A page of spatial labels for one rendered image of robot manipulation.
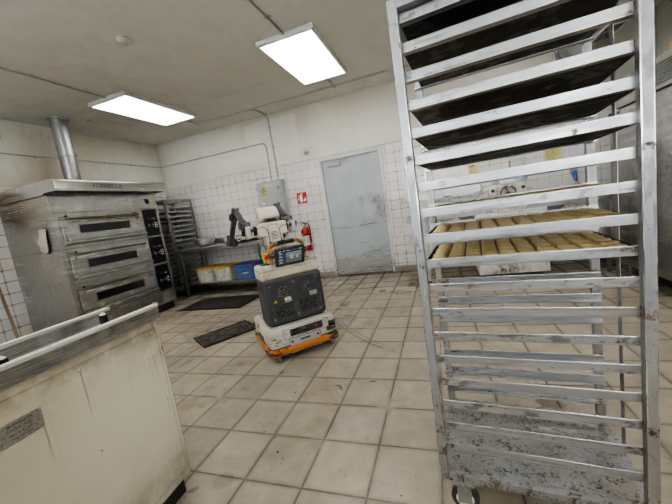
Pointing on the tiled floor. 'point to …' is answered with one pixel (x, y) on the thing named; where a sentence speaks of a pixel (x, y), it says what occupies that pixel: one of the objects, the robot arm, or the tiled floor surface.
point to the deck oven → (87, 248)
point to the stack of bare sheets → (224, 333)
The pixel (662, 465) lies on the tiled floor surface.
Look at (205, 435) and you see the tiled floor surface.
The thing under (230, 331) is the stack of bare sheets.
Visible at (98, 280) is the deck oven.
